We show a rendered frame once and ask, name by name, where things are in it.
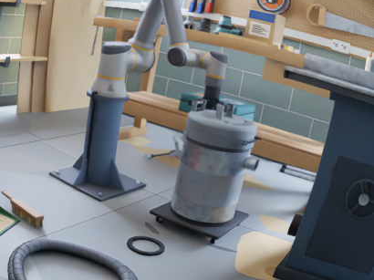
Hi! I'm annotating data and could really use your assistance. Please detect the grey inlet tube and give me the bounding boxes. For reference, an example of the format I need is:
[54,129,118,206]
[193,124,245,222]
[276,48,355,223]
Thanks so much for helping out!
[243,155,260,171]

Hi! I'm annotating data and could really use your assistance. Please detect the black floor rest ring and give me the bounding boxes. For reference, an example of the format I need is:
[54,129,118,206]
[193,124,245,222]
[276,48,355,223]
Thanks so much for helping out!
[126,235,166,256]

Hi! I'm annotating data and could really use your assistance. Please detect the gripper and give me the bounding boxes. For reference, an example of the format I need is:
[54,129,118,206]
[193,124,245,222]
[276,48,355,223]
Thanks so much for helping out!
[190,85,235,120]

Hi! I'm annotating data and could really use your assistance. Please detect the white glue bottle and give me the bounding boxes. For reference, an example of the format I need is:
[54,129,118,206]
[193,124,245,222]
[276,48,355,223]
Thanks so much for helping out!
[364,50,374,73]

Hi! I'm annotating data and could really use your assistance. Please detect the grey vacuum powerhead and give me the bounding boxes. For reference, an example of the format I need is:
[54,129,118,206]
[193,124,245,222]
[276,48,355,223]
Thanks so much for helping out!
[183,109,258,154]

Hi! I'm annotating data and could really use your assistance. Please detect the wooden handled hand saw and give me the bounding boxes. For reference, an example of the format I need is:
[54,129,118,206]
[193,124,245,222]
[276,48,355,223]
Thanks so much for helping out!
[305,3,374,39]

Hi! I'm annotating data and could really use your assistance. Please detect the wooden hand brush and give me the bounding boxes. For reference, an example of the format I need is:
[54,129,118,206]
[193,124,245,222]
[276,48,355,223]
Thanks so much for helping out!
[0,190,45,229]

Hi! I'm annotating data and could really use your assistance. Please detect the cardboard box with blue lid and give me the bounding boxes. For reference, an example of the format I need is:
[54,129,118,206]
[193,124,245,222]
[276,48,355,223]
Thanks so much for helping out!
[244,9,286,47]

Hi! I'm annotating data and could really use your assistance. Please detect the white wall socket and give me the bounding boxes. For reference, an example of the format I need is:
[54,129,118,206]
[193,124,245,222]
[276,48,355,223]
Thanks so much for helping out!
[331,38,351,55]

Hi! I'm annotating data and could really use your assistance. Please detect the leaning plywood sheets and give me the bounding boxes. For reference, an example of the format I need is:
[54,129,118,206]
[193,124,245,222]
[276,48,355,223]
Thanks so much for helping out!
[16,0,108,114]

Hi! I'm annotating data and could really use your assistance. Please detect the black ribbed cylinder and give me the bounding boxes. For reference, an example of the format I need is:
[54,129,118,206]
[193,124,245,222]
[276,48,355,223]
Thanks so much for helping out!
[198,17,214,33]

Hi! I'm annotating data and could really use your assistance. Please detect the teal tool case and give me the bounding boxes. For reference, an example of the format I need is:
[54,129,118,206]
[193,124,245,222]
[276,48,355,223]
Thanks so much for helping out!
[178,91,256,122]

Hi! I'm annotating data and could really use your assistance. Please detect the metal buckle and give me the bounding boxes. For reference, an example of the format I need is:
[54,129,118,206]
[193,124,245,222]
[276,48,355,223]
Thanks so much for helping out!
[241,136,262,147]
[172,135,185,159]

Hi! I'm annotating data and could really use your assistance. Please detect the blue table saw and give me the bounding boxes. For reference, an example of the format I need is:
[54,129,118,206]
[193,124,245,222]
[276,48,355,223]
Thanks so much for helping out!
[273,53,374,280]

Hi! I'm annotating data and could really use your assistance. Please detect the wooden wall shelf rack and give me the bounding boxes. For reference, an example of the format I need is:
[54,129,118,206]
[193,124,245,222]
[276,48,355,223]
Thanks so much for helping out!
[0,0,48,69]

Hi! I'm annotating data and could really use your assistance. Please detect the grey power cable with plug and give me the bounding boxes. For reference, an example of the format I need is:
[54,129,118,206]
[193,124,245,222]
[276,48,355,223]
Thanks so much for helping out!
[144,150,177,161]

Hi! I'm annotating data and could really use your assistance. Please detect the grey ribbed vacuum hose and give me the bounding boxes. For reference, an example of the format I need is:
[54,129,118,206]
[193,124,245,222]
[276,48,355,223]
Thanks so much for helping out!
[7,238,140,280]

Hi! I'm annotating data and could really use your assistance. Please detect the teal power sander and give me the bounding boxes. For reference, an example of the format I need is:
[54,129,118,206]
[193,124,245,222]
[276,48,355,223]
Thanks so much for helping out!
[213,15,244,36]

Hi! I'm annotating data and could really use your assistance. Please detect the grey metal vacuum drum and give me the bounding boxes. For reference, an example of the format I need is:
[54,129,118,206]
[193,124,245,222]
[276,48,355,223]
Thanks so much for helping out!
[170,140,248,225]

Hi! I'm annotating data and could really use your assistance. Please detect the long wooden workbench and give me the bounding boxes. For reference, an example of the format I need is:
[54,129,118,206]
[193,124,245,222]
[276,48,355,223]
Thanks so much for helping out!
[92,16,331,174]

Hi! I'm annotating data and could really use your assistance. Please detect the grey metal pipes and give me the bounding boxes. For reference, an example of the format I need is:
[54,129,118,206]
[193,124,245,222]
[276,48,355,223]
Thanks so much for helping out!
[279,163,317,182]

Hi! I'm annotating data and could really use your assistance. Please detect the green book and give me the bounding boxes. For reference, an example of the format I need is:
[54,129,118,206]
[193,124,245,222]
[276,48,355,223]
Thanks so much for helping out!
[0,205,21,237]

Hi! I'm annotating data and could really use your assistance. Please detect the dark wheeled dolly plate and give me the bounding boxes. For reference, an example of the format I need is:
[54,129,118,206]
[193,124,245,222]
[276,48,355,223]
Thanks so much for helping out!
[150,201,250,244]

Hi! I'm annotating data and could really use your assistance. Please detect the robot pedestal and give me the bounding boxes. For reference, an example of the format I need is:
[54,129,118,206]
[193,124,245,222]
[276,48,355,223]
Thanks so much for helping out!
[49,89,147,202]

